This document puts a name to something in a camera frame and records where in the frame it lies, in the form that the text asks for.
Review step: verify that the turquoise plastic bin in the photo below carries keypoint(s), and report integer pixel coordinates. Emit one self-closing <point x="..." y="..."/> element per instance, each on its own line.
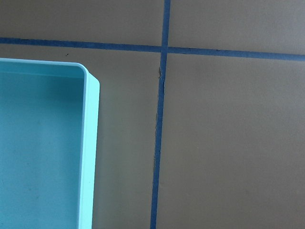
<point x="48" y="137"/>

